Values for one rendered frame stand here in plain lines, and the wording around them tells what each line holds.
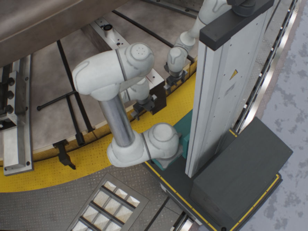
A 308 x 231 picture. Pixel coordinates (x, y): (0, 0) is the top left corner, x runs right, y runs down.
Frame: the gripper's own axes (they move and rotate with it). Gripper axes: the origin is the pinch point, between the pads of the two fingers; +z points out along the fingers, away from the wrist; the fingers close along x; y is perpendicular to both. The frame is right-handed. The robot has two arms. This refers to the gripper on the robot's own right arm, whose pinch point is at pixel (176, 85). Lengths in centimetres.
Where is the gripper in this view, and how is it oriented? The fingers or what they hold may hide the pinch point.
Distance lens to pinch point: 196.5
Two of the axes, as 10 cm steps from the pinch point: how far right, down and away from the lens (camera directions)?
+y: 6.8, 6.5, -3.5
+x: 7.4, -6.3, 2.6
